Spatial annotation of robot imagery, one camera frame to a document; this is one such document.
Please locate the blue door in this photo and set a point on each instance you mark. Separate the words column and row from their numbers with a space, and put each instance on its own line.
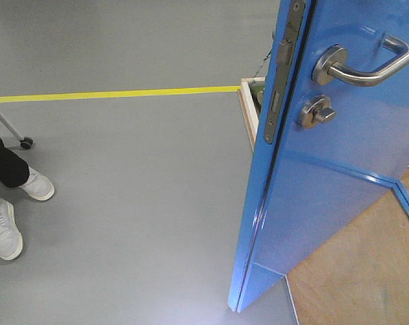
column 306, row 29

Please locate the green sandbag near edge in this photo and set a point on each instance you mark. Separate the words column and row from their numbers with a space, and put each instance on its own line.
column 257, row 89

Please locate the steel thumb turn lock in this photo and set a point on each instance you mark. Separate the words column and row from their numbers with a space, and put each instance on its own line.
column 316, row 110

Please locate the white right sneaker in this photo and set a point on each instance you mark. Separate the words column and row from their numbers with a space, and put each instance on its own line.
column 38, row 186

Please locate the white sneaker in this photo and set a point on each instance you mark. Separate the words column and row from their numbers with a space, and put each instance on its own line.
column 38, row 186
column 11, row 241

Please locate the grey wheeled office chair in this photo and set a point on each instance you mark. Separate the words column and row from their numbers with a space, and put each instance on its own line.
column 25, row 142

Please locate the seated person in black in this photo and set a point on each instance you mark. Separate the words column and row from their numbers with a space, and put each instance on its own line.
column 14, row 171

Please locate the plywood base platform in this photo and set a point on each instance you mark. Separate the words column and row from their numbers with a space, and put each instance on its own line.
column 343, row 243

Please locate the white left sneaker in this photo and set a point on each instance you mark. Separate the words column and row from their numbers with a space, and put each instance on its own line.
column 11, row 241

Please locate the steel lever door handle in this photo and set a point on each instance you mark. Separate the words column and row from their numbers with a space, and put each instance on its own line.
column 364, row 67

